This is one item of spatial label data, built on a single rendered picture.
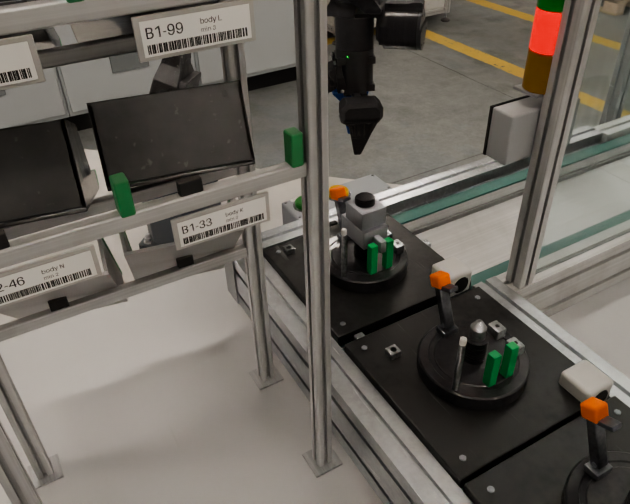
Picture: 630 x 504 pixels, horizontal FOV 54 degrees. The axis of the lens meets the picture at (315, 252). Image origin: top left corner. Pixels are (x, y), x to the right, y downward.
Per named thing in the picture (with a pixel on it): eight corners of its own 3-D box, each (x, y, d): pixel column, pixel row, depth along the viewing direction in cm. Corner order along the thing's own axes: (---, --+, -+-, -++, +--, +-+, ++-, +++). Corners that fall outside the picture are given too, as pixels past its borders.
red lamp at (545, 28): (520, 47, 77) (527, 6, 74) (548, 40, 79) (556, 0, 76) (550, 58, 74) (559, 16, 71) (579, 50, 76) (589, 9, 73)
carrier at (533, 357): (343, 354, 85) (344, 284, 77) (477, 295, 94) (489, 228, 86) (459, 491, 68) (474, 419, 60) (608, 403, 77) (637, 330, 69)
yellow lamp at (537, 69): (513, 85, 80) (519, 47, 77) (541, 77, 82) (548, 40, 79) (542, 98, 77) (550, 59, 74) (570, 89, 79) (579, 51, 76)
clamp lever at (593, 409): (584, 464, 65) (578, 402, 63) (597, 456, 66) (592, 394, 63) (614, 481, 62) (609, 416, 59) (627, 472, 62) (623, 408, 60)
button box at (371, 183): (282, 228, 119) (280, 201, 115) (372, 198, 127) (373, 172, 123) (299, 246, 114) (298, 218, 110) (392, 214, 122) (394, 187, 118)
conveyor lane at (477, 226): (267, 300, 108) (263, 255, 102) (597, 174, 140) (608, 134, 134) (354, 412, 88) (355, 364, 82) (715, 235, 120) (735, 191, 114)
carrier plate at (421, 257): (263, 259, 103) (262, 248, 101) (381, 217, 112) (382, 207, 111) (338, 347, 86) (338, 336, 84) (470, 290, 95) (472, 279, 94)
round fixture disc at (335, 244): (303, 255, 100) (303, 245, 99) (374, 229, 105) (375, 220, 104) (349, 304, 90) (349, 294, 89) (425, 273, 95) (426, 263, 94)
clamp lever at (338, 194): (337, 233, 100) (328, 188, 98) (348, 230, 101) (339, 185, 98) (348, 237, 97) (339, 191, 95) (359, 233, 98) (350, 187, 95)
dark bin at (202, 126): (112, 176, 78) (98, 117, 77) (212, 157, 82) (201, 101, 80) (107, 191, 52) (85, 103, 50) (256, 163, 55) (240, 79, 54)
